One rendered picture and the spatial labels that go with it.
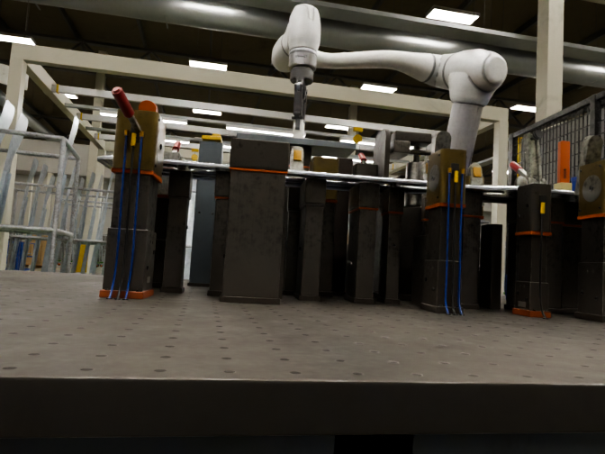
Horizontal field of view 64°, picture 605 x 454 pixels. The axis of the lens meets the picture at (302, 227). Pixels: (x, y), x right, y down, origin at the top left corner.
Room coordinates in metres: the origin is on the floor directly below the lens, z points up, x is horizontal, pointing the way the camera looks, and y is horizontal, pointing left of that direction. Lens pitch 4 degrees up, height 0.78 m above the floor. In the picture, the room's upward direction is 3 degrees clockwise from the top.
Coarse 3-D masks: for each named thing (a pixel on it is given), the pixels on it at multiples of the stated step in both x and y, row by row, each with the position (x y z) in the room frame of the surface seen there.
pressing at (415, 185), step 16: (112, 160) 1.13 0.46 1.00; (176, 160) 1.07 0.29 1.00; (208, 176) 1.26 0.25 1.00; (288, 176) 1.18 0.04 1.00; (304, 176) 1.18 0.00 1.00; (320, 176) 1.17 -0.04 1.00; (336, 176) 1.11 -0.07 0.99; (352, 176) 1.12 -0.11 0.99; (416, 192) 1.28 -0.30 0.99; (496, 192) 1.24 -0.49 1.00; (512, 192) 1.24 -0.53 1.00; (560, 192) 1.15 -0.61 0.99
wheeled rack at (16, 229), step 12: (0, 132) 4.03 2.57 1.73; (12, 132) 4.04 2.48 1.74; (24, 132) 4.07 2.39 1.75; (36, 132) 4.10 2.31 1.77; (60, 144) 4.16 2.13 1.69; (48, 156) 4.97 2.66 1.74; (60, 156) 4.16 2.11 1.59; (72, 156) 5.04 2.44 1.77; (60, 168) 4.16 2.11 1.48; (60, 180) 4.16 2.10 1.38; (60, 192) 4.18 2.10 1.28; (72, 204) 5.05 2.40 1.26; (72, 216) 5.04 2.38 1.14; (0, 228) 4.04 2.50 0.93; (12, 228) 4.07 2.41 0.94; (24, 228) 4.09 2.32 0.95; (36, 228) 4.12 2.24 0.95; (48, 228) 4.15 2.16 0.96; (72, 228) 5.05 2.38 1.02; (72, 240) 5.06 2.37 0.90
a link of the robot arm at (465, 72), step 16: (448, 64) 1.61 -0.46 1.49; (464, 64) 1.53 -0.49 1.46; (480, 64) 1.49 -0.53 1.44; (496, 64) 1.48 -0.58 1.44; (448, 80) 1.61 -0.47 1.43; (464, 80) 1.54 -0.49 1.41; (480, 80) 1.50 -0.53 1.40; (496, 80) 1.50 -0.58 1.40; (464, 96) 1.56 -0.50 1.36; (480, 96) 1.55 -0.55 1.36; (464, 112) 1.58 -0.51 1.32; (480, 112) 1.59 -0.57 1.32; (448, 128) 1.63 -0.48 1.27; (464, 128) 1.59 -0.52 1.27; (464, 144) 1.60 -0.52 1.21
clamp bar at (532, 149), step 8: (528, 136) 1.43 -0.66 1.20; (536, 136) 1.40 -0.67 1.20; (528, 144) 1.42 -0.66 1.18; (536, 144) 1.43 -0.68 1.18; (528, 152) 1.42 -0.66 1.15; (536, 152) 1.43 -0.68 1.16; (528, 160) 1.42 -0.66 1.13; (536, 160) 1.43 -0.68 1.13; (528, 168) 1.42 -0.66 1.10; (536, 168) 1.43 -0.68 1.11; (528, 176) 1.42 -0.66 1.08; (536, 176) 1.43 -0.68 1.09
